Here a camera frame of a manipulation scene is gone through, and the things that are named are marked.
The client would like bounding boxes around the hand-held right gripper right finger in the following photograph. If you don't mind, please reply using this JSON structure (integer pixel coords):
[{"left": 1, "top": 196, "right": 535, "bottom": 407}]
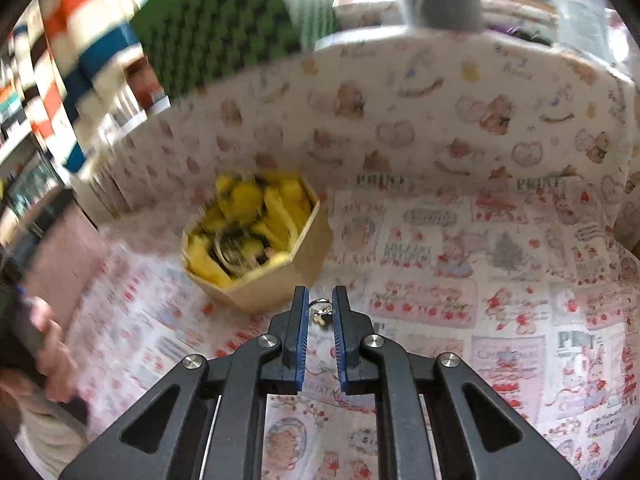
[{"left": 332, "top": 285, "right": 585, "bottom": 480}]

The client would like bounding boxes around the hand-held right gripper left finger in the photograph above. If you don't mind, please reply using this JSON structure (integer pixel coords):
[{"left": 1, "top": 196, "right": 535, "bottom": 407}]
[{"left": 59, "top": 286, "right": 309, "bottom": 480}]

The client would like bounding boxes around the silver metal jewelry piece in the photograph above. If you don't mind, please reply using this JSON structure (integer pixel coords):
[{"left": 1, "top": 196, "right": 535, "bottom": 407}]
[{"left": 307, "top": 298, "right": 335, "bottom": 327}]

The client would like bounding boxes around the octagonal cardboard jewelry box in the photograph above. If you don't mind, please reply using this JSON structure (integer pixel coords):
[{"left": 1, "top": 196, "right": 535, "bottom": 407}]
[{"left": 181, "top": 170, "right": 335, "bottom": 316}]

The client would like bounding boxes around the person's left forearm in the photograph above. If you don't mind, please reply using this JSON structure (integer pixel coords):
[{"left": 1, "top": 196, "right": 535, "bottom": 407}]
[{"left": 0, "top": 367, "right": 98, "bottom": 466}]

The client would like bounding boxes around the person's left hand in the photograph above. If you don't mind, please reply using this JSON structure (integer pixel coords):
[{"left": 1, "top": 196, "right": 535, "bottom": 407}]
[{"left": 27, "top": 297, "right": 83, "bottom": 405}]

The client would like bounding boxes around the silver bangle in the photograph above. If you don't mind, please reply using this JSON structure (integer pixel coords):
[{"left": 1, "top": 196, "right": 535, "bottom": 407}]
[{"left": 211, "top": 232, "right": 253, "bottom": 275}]

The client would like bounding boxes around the yellow tissue paper lining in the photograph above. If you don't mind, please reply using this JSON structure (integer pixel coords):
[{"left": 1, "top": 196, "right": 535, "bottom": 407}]
[{"left": 186, "top": 171, "right": 321, "bottom": 288}]

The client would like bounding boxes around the storage shelf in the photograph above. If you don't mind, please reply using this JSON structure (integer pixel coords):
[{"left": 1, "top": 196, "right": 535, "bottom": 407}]
[{"left": 0, "top": 35, "right": 71, "bottom": 246}]

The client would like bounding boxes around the bear print cloth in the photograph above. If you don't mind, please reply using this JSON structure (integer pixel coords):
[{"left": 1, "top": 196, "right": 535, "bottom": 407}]
[{"left": 65, "top": 25, "right": 640, "bottom": 480}]

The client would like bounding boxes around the brown glass bottle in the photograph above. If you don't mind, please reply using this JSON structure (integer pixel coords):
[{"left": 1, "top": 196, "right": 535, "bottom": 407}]
[{"left": 126, "top": 57, "right": 167, "bottom": 107}]

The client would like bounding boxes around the striped curtain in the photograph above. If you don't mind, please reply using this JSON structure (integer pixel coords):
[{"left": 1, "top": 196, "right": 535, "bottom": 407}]
[{"left": 10, "top": 0, "right": 148, "bottom": 173}]

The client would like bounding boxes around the green checkered box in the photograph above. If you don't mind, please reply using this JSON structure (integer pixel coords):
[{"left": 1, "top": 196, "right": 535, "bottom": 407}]
[{"left": 129, "top": 0, "right": 342, "bottom": 97}]

